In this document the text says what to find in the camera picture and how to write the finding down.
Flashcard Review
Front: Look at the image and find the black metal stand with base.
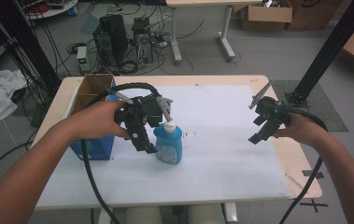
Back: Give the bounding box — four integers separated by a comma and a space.
284, 0, 354, 108

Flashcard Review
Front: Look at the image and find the black metal stand with cables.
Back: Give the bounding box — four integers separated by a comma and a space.
0, 0, 63, 94

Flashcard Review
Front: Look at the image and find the white table leg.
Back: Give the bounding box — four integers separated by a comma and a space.
97, 207, 114, 224
223, 202, 239, 224

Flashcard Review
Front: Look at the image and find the open brown cardboard box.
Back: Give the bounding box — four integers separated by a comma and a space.
239, 0, 293, 33

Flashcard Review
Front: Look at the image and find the round white table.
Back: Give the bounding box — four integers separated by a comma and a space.
24, 0, 79, 21

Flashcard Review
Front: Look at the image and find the person's left hand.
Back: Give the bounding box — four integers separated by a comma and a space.
69, 100, 132, 141

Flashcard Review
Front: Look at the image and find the white-legged background table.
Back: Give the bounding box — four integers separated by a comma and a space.
165, 0, 263, 66

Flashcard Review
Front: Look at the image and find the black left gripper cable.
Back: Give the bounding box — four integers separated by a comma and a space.
80, 81, 163, 224

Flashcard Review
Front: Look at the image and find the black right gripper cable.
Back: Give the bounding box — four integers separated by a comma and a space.
277, 102, 329, 224

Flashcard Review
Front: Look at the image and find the white power supply unit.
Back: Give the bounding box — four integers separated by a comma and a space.
76, 45, 90, 75

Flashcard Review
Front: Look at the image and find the person's right hand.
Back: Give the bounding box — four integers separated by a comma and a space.
273, 112, 326, 147

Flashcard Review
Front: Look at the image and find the large black computer tower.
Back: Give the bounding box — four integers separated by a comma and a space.
92, 14, 130, 75

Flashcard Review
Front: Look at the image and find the blue bottle with white cap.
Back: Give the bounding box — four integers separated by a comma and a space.
152, 119, 184, 165

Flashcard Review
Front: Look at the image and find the small black computer tower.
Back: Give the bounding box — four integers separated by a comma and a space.
131, 17, 155, 65

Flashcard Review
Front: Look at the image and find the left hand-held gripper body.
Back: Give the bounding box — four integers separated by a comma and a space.
113, 92, 174, 127

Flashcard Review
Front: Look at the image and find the white paper sheet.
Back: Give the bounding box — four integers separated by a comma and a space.
35, 84, 291, 209

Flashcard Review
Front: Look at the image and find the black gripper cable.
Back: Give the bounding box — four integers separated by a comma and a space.
277, 102, 329, 224
80, 81, 163, 224

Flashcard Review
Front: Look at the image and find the blue cardboard box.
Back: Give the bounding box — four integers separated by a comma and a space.
67, 73, 117, 161

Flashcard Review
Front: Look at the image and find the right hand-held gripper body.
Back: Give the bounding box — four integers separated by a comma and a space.
248, 78, 291, 129

